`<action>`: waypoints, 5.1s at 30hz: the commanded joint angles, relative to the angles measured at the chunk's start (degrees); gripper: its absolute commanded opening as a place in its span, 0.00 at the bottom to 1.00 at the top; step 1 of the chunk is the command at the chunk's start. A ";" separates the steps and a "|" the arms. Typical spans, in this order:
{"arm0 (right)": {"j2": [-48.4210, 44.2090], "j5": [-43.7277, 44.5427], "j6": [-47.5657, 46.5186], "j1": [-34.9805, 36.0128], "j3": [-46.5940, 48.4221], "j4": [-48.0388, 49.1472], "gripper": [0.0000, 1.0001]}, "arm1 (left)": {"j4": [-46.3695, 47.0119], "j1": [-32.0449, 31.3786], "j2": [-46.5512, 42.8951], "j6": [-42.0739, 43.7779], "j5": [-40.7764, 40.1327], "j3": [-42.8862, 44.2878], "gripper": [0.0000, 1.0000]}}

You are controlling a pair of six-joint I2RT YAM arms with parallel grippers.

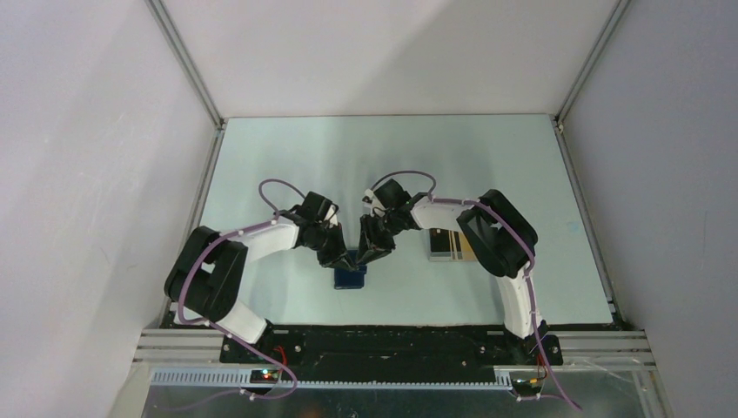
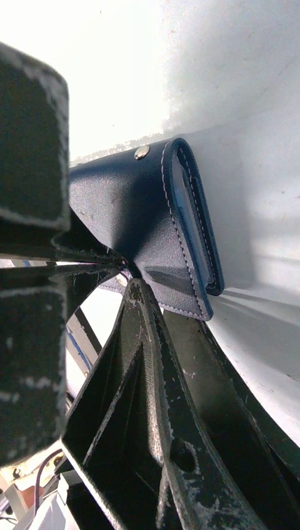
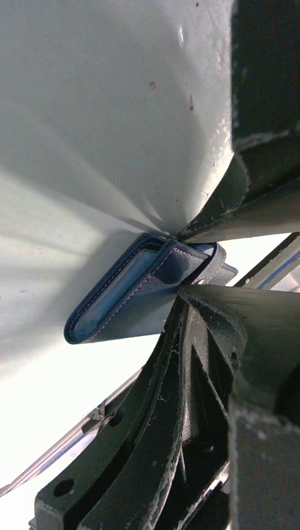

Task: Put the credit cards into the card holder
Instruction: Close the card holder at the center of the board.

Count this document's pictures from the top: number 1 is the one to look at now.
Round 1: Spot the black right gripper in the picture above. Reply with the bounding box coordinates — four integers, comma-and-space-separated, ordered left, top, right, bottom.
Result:
355, 211, 401, 266

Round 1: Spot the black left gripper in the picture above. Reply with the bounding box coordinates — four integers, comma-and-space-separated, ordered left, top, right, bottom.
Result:
304, 222, 355, 272

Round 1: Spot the blue card holder wallet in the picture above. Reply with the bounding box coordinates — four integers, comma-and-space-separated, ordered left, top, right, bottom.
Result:
333, 248, 367, 290

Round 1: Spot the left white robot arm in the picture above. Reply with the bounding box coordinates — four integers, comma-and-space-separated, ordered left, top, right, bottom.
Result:
164, 192, 357, 363

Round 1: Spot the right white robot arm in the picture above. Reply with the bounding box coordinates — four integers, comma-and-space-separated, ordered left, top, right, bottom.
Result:
357, 179, 542, 364

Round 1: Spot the clear plastic card tray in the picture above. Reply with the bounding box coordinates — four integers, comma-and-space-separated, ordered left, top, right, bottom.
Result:
428, 228, 477, 262

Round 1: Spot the left controller board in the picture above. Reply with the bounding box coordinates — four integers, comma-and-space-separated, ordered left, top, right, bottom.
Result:
249, 368, 282, 385

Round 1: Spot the controller board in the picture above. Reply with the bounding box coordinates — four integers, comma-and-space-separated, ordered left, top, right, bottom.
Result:
249, 368, 282, 385
512, 378, 546, 388

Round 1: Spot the right controller board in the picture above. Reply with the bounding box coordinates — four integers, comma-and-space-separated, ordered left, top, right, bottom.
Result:
512, 378, 546, 388

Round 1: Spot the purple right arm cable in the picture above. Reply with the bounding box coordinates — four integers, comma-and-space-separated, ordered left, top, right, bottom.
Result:
368, 170, 583, 412

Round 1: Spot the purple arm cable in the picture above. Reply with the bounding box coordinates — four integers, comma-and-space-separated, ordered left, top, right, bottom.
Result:
368, 170, 583, 412
175, 179, 306, 402

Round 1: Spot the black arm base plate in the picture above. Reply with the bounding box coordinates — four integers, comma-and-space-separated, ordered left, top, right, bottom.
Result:
253, 325, 563, 382

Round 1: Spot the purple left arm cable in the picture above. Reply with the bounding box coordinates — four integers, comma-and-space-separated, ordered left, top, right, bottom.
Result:
175, 179, 306, 402

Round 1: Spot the grey cable duct strip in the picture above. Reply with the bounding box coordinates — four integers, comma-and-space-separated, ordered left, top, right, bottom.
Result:
151, 367, 513, 391

